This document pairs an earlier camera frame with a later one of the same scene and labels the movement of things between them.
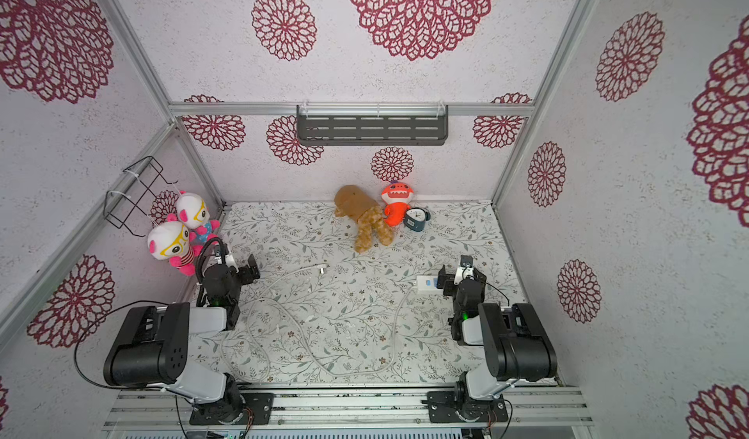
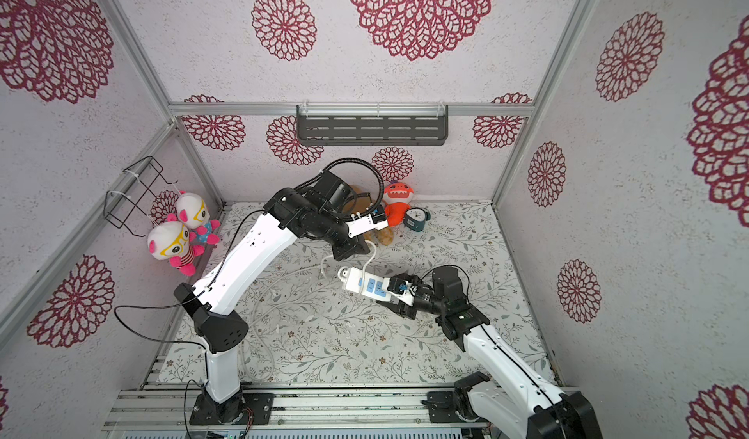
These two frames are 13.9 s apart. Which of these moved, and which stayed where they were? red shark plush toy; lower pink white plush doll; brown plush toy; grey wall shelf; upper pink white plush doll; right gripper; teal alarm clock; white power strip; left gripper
Moved: white power strip; left gripper; right gripper
Stayed: red shark plush toy; grey wall shelf; lower pink white plush doll; upper pink white plush doll; teal alarm clock; brown plush toy
